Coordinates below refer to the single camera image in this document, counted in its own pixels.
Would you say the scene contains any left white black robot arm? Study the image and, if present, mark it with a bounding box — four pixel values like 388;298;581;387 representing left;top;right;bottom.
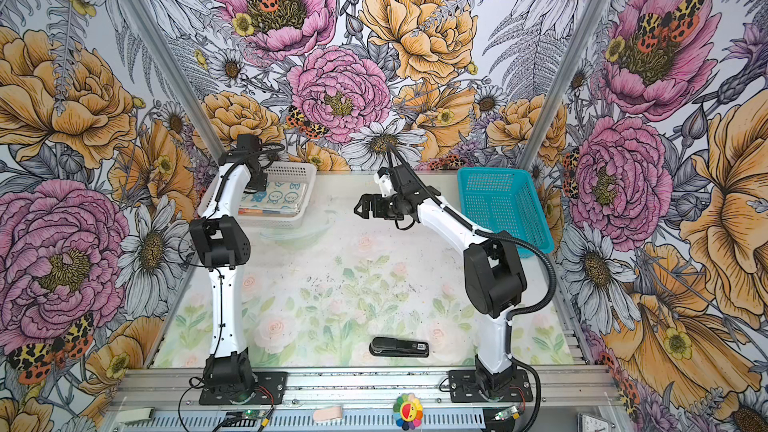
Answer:
189;135;284;404

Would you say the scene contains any blue patterned towel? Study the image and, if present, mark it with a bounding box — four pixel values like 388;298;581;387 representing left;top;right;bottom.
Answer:
239;182;308;211

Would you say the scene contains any pink eraser block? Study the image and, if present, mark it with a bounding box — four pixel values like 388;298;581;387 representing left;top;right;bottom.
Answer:
312;406;344;423

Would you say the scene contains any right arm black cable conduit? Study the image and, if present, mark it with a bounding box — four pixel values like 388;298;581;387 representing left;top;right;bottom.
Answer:
386;142;558;432

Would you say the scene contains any multicolour striped letter towel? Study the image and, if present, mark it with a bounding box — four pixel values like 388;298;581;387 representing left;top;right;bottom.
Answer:
238;207;299;218

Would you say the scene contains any colourful flower toy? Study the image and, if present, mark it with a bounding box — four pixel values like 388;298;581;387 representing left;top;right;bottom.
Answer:
393;394;424;431

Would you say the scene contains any teal plastic basket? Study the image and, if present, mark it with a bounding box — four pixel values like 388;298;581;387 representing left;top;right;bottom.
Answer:
457;167;555;254

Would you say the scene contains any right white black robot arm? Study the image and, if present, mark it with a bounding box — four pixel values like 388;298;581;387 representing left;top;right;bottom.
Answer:
354;164;527;399

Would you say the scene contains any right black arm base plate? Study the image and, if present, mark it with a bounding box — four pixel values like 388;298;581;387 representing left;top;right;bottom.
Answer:
448;367;534;403

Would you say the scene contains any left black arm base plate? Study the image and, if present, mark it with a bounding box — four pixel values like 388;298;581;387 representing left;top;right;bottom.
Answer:
198;371;288;406

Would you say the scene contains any black stapler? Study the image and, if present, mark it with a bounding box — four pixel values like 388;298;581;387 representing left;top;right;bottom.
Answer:
369;336;430;358

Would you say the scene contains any white plastic basket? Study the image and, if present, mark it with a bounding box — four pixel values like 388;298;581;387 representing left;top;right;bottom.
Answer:
197;160;318;230

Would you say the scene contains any aluminium front rail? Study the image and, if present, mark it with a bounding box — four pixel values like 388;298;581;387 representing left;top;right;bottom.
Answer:
108;365;619;412

